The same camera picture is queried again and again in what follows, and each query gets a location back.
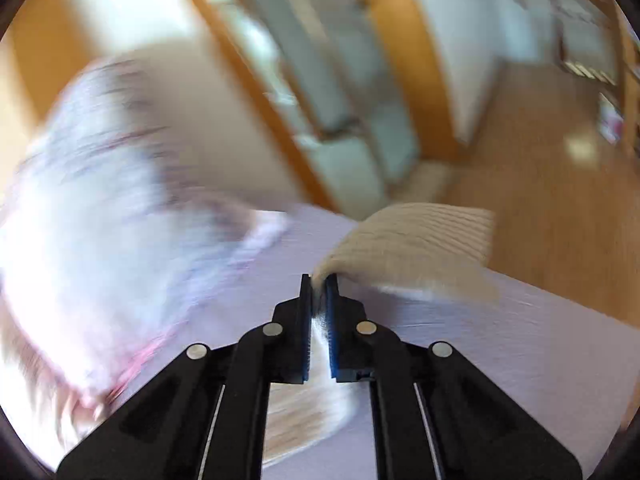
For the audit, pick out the lavender bed sheet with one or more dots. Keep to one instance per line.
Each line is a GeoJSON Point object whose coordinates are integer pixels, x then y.
{"type": "Point", "coordinates": [532, 387]}

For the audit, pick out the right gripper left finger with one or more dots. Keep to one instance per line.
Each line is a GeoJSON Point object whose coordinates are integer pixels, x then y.
{"type": "Point", "coordinates": [203, 417]}

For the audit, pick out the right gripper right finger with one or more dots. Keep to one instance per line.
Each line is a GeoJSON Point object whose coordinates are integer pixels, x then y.
{"type": "Point", "coordinates": [435, 414]}

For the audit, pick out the beige cable knit sweater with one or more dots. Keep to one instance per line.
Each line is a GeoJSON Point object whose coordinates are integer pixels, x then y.
{"type": "Point", "coordinates": [420, 251]}

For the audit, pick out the pink floral pillow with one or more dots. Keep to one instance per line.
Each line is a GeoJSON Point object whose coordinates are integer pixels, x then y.
{"type": "Point", "coordinates": [108, 242]}

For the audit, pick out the wooden framed glass door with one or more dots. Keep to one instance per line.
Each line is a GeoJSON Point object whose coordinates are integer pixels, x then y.
{"type": "Point", "coordinates": [352, 90]}

